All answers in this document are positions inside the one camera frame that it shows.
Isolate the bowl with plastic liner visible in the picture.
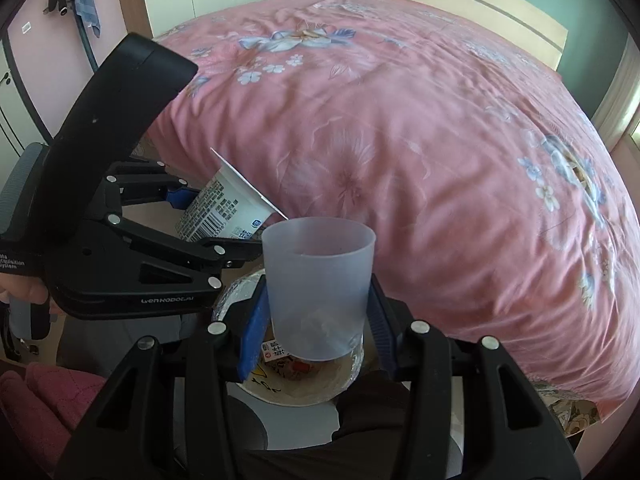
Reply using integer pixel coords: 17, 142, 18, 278
210, 266, 368, 453

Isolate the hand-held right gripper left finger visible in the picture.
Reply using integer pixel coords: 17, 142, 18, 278
54, 276, 271, 480

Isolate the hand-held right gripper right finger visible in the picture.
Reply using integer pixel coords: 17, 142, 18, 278
369, 277, 583, 480

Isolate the floral beige cloth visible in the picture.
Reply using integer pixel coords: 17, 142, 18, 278
530, 380, 601, 438

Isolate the pink quilted cloth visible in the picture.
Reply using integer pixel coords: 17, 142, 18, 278
0, 362, 108, 463

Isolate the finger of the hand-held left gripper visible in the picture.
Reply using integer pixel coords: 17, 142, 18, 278
102, 158, 201, 211
84, 212, 264, 295

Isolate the white yogurt cup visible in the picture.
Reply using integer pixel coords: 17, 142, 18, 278
174, 147, 290, 243

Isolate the translucent plastic cup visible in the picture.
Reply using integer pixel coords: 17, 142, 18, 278
262, 217, 377, 362

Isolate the cream curtain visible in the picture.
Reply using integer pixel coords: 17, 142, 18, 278
592, 35, 640, 151

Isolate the dark cloth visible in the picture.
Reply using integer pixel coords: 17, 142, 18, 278
235, 372, 421, 480

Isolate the cream headboard with butterfly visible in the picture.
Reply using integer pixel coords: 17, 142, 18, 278
361, 0, 569, 72

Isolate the white door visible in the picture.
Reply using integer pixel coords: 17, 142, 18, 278
0, 40, 53, 158

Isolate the white milk carton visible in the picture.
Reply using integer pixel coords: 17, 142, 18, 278
260, 337, 321, 376

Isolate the person's left hand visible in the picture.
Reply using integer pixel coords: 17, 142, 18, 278
0, 277, 63, 316

